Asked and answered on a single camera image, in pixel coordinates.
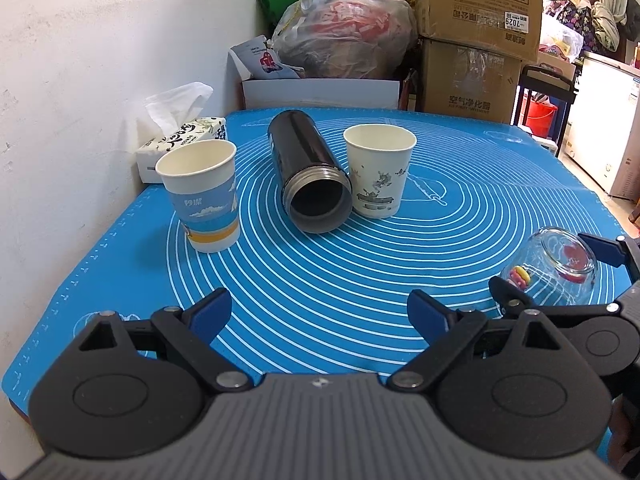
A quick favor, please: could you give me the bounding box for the white tissue box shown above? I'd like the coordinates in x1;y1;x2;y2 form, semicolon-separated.
136;84;229;184

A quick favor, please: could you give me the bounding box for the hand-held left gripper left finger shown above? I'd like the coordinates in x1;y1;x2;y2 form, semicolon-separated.
74;287;253;393

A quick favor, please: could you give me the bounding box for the blue silicone mat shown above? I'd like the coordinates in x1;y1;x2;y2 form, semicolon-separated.
0;106;629;411

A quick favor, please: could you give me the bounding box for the clear bag with red contents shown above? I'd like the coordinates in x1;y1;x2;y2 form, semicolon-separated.
272;0;419;80

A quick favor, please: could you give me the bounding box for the pale green cloth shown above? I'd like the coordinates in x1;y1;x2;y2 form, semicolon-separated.
592;0;640;52

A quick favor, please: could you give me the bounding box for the blue and white paper cup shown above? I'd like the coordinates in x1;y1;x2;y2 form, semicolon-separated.
155;140;240;254

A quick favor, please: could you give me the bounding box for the red bucket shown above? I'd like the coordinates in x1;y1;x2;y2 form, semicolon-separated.
523;100;557;137

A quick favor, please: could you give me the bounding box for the blue grey packet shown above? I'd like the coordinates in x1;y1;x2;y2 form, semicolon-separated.
234;35;306;80

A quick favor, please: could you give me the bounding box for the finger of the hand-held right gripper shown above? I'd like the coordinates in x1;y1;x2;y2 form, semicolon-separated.
577;232;640;281
488;276;626;322

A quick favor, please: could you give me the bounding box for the purple floral bag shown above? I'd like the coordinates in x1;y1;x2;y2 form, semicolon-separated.
544;0;601;56

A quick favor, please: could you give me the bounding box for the black trolley frame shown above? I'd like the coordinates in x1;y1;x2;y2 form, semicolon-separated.
512;64;576;147

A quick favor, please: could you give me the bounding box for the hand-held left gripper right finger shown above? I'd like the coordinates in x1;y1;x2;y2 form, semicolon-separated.
387;288;563;392

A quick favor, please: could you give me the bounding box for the large cardboard box with label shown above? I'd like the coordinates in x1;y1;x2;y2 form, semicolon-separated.
415;0;545;51

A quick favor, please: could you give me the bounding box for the plain cardboard box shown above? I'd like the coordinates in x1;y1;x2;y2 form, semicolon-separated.
419;37;524;125

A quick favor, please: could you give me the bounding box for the clear glass cup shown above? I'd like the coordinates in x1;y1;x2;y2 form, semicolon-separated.
500;227;599;307

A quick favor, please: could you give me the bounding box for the white chest freezer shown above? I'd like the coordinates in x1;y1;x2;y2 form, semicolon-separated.
564;51;640;199

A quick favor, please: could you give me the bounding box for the white open box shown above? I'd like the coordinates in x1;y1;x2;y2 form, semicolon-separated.
230;47;407;110

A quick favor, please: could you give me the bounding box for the white ink-print paper cup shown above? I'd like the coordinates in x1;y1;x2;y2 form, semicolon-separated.
343;125;418;219

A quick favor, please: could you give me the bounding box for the black thermos bottle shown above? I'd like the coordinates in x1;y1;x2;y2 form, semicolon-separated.
267;110;354;234

